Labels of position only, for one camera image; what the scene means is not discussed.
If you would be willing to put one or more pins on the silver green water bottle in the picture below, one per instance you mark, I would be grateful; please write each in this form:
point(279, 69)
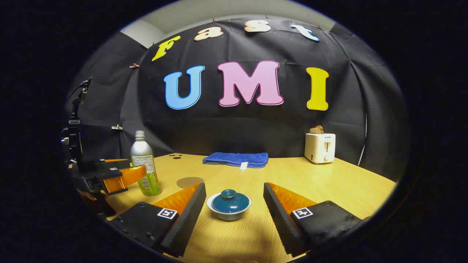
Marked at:
point(140, 151)

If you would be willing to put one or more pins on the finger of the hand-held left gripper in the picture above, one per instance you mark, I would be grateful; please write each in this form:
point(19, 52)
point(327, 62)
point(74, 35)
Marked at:
point(109, 163)
point(122, 179)

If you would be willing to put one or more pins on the white toaster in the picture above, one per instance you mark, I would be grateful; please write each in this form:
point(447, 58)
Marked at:
point(318, 149)

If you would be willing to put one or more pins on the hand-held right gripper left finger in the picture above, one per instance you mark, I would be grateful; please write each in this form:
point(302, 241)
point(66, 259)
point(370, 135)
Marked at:
point(188, 215)

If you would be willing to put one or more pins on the black backdrop cloth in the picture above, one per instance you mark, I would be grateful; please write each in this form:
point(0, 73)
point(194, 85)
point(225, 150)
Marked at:
point(237, 128)

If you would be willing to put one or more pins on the white teacup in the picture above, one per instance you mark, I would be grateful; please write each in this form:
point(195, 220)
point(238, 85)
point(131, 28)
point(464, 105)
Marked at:
point(228, 216)

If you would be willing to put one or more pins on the wooden clothes peg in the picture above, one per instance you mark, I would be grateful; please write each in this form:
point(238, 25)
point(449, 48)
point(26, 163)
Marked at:
point(134, 66)

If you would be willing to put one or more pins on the brown bread slice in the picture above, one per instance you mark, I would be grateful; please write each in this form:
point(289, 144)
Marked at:
point(316, 129)

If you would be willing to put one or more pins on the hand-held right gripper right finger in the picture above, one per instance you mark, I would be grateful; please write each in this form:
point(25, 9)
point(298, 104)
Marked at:
point(279, 215)

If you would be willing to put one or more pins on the teal teacup lid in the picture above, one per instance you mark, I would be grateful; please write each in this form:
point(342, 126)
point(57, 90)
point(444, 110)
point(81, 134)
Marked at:
point(230, 202)

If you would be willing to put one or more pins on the blue folded towel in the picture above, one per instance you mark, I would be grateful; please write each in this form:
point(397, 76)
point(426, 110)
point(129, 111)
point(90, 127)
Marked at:
point(234, 159)

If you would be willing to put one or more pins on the round brown coaster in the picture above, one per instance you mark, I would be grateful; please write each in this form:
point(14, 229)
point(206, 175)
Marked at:
point(188, 182)

